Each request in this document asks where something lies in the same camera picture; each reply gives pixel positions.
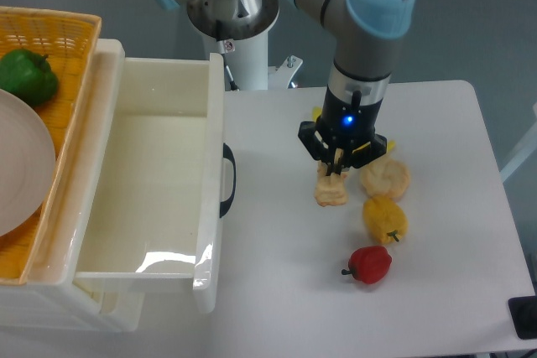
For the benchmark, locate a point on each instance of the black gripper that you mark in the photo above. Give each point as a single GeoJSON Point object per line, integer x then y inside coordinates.
{"type": "Point", "coordinates": [342, 127]}

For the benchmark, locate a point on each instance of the square bread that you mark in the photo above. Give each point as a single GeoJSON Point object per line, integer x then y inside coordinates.
{"type": "Point", "coordinates": [330, 190]}

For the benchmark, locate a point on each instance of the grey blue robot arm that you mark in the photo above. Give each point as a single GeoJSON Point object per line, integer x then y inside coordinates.
{"type": "Point", "coordinates": [369, 36]}

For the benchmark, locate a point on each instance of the round bread roll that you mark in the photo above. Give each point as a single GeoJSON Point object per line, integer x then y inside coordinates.
{"type": "Point", "coordinates": [385, 176]}

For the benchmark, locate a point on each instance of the upper white drawer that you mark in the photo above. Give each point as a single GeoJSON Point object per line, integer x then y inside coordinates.
{"type": "Point", "coordinates": [155, 224]}

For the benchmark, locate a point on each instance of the white drawer cabinet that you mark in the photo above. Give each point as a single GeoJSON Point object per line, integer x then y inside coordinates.
{"type": "Point", "coordinates": [51, 299]}

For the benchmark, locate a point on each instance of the yellow banana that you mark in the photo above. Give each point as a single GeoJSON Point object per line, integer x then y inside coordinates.
{"type": "Point", "coordinates": [316, 113]}

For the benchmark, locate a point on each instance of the yellow bell pepper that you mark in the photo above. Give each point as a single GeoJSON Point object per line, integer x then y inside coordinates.
{"type": "Point", "coordinates": [384, 219]}

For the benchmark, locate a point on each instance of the red bell pepper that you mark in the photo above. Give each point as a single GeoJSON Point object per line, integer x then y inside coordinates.
{"type": "Point", "coordinates": [368, 264]}

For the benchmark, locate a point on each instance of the black device at edge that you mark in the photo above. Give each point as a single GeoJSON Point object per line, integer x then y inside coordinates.
{"type": "Point", "coordinates": [523, 314]}

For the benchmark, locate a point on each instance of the orange woven basket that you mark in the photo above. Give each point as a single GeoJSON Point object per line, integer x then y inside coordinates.
{"type": "Point", "coordinates": [56, 49]}

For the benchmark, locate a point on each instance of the beige plate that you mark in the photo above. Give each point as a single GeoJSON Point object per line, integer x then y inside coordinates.
{"type": "Point", "coordinates": [27, 162]}

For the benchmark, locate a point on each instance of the green bell pepper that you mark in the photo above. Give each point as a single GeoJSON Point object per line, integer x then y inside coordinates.
{"type": "Point", "coordinates": [28, 76]}

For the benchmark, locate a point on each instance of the black drawer handle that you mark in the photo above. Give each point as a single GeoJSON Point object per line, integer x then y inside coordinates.
{"type": "Point", "coordinates": [229, 179]}

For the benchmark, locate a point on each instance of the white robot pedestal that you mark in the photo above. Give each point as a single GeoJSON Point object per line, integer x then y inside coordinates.
{"type": "Point", "coordinates": [238, 30]}

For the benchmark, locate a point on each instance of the white frame bar right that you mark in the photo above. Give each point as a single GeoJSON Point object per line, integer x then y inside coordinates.
{"type": "Point", "coordinates": [518, 154]}

